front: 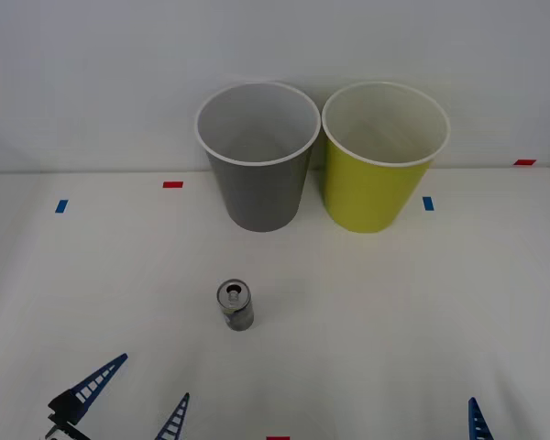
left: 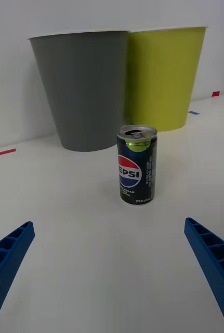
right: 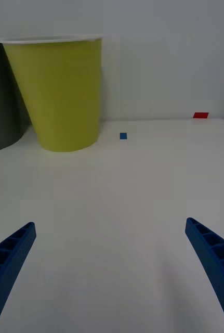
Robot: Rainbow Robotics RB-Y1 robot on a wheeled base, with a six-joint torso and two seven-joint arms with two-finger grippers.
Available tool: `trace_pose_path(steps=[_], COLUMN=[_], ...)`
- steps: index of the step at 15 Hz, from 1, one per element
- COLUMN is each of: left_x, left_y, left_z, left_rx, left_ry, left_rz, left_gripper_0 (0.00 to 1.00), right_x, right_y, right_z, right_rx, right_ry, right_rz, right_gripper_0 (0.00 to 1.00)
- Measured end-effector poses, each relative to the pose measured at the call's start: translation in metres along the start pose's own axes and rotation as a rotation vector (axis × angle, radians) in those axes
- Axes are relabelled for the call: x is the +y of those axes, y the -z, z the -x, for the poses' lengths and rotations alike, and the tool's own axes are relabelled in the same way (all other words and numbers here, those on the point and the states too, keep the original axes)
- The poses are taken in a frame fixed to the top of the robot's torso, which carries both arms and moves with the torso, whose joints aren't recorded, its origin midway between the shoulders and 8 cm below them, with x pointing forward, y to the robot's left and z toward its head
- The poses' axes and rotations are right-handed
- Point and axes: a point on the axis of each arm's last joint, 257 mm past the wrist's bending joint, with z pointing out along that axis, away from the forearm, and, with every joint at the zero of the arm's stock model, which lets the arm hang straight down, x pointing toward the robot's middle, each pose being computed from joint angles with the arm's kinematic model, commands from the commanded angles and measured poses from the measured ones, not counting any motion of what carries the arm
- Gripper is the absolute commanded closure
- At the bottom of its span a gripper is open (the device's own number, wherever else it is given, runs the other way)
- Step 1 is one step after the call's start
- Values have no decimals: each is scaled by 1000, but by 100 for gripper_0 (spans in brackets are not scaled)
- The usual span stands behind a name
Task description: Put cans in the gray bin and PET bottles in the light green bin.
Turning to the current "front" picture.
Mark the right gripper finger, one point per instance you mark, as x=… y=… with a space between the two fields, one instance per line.
x=477 y=421

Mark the black drink can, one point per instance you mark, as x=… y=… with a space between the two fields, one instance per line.
x=238 y=314

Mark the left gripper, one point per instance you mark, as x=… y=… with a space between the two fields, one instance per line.
x=66 y=433

